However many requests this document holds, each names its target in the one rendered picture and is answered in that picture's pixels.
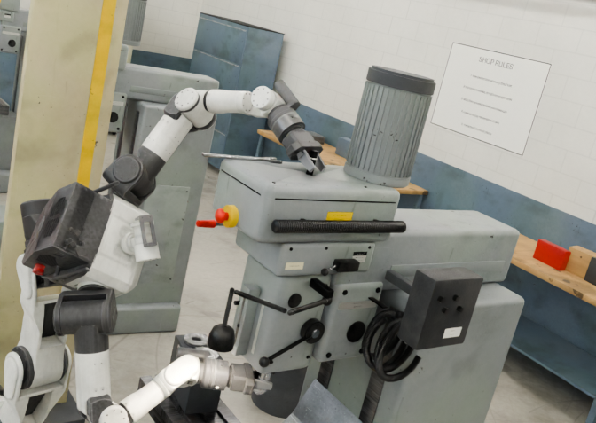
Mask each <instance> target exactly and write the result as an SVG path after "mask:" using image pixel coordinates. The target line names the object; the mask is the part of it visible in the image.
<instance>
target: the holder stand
mask: <svg viewBox="0 0 596 423"><path fill-rule="evenodd" d="M207 342H208V337H207V335H206V334H199V333H188V334H181V335H176V336H175V340H174V345H173V349H172V354H171V358H170V363H169V364H172V363H174V362H175V361H176V360H177V359H178V358H176V352H177V348H178V347H182V348H189V349H202V350H209V358H212V359H218V360H223V359H222V357H221V356H220V354H219V353H218V352H217V351H214V350H212V349H210V348H209V347H208V345H207ZM221 391H222V390H214V389H206V388H201V387H200V384H197V383H196V384H195V385H193V386H188V387H185V388H177V389H176V390H175V391H174V392H173V393H174V395H175V397H176V399H177V401H178V402H179V404H180V406H181V408H182V410H183V412H184V414H193V413H203V412H213V411H217V407H218V403H219V399H220V395H221Z"/></svg>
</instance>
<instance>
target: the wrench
mask: <svg viewBox="0 0 596 423"><path fill-rule="evenodd" d="M202 155H203V156H204V157H212V158H224V159H235V160H247V161H268V162H270V163H279V164H282V162H283V161H277V158H274V157H263V158H262V157H252V156H239V155H229V154H218V153H202Z"/></svg>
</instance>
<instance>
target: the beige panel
mask: <svg viewBox="0 0 596 423"><path fill-rule="evenodd" d="M128 3H129V0H30V7H29V15H28V23H27V37H26V44H25V51H24V59H23V67H22V74H21V82H20V95H19V103H18V111H17V118H16V126H15V133H14V140H13V148H12V162H11V170H10V177H9V184H8V192H7V200H6V207H5V215H4V228H3V237H2V244H1V251H0V385H1V386H2V387H3V388H4V361H5V358H6V356H7V355H8V354H9V353H10V352H11V351H12V349H13V348H14V347H16V346H18V343H19V341H20V334H21V328H22V323H23V317H24V310H23V308H22V306H21V303H20V295H21V287H20V280H19V276H18V272H17V268H16V263H17V260H18V258H19V256H20V255H22V254H24V250H25V249H26V248H25V241H26V239H25V236H24V230H23V223H22V217H21V212H20V204H21V203H22V202H25V201H28V200H38V199H51V197H52V196H53V195H54V194H55V192H56V191H57V190H58V189H60V188H62V187H64V186H67V185H69V184H72V183H74V182H78V183H80V184H82V185H84V186H86V187H88V188H90V189H91V190H92V191H93V190H96V189H97V188H99V186H100V180H101V175H102V168H103V163H104V158H105V151H106V140H107V135H108V129H109V123H110V117H111V112H112V106H113V100H114V89H115V84H116V77H117V72H118V66H119V60H120V55H121V48H122V38H123V32H124V27H125V20H126V15H127V9H128ZM70 374H71V369H70V373H69V376H68V380H67V386H66V390H65V392H64V393H63V395H62V396H61V398H60V399H59V400H58V401H57V402H56V404H55V405H54V406H53V408H52V409H51V410H50V412H49V414H48V416H47V418H46V419H45V421H46V422H48V423H85V418H83V417H82V416H81V415H80V414H79V412H78V409H77V403H76V402H75V400H74V398H73V396H72V395H71V393H70V391H69V389H68V386H69V380H70Z"/></svg>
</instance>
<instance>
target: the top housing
mask: <svg viewBox="0 0 596 423"><path fill-rule="evenodd" d="M306 171H307V169H306V168H305V167H304V166H303V165H302V164H301V163H299V162H286V161H283V162H282V164H279V163H270V162H268V161H247V160H235V159H224V160H223V161H222V163H221V167H220V171H219V176H218V180H217V185H216V192H215V197H214V201H213V209H214V210H215V211H217V209H219V208H224V206H226V205H234V206H235V207H236V208H237V209H238V211H239V220H238V223H237V225H236V227H237V228H239V229H240V230H241V231H243V232H244V233H246V235H248V236H249V237H250V238H251V239H253V240H254V241H256V242H258V243H286V242H350V241H385V240H387V239H388V237H389V234H390V233H274V232H273V231H272V229H271V224H272V222H273V221H274V220H300V219H301V218H304V219H306V220H350V221H351V220H352V221H353V220H354V221H355V220H358V221H373V219H377V220H379V221H394V218H395V214H396V209H397V205H398V201H399V199H400V194H399V192H398V191H397V190H396V189H394V188H392V187H386V186H381V185H377V184H371V183H367V182H365V181H362V180H359V179H357V178H354V177H353V176H350V175H349V174H347V173H346V172H345V170H344V166H335V165H326V168H325V170H324V171H323V172H320V171H319V169H318V168H317V167H316V166H315V168H314V173H313V176H311V175H307V174H306Z"/></svg>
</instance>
